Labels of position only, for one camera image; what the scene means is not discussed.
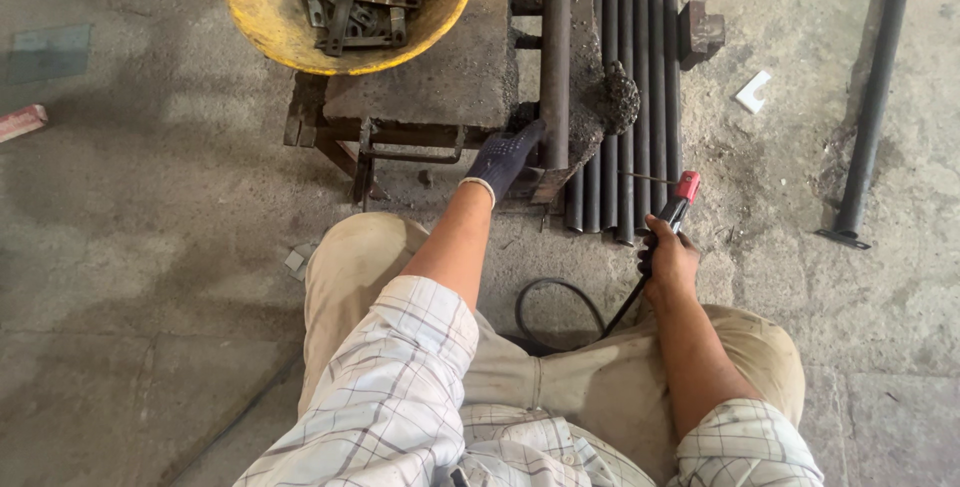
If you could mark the person's left hand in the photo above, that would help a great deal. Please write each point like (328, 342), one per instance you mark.
(501, 160)

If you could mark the white checked shirt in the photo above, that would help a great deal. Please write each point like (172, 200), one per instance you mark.
(390, 389)

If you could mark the yellow metal bowl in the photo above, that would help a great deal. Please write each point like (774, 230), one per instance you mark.
(259, 3)

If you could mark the white notched plastic piece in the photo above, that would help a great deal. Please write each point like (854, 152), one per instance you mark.
(751, 92)

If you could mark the grey concrete slab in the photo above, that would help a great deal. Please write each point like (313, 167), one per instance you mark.
(442, 74)

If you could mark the red black welding electrode holder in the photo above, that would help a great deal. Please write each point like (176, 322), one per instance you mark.
(679, 202)

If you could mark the rusty metal welding stand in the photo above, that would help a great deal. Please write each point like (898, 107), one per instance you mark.
(379, 143)

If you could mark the grey glass pane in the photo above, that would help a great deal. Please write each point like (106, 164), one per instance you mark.
(49, 53)

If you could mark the thin welding electrode rod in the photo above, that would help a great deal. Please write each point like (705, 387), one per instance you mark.
(646, 178)

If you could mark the person's right hand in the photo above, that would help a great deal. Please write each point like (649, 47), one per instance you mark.
(672, 262)

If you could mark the person's left fingers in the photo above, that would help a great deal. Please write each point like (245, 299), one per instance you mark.
(525, 138)

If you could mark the black pipe with base plate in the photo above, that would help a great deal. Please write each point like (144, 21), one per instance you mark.
(874, 104)

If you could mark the red brick piece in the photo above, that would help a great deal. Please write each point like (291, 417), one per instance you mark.
(21, 123)

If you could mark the small grey metal plates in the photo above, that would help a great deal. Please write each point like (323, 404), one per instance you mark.
(298, 259)

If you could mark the row of dark steel pipes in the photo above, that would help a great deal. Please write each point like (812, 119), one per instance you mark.
(645, 36)

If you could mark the rusty steel pipe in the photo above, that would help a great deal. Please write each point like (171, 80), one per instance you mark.
(556, 59)

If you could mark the dark slag lump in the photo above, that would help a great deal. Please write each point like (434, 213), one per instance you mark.
(621, 96)

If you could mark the beige trousers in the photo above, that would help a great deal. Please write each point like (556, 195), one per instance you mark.
(570, 389)

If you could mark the rusty metal block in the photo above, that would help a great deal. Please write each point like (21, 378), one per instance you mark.
(700, 33)

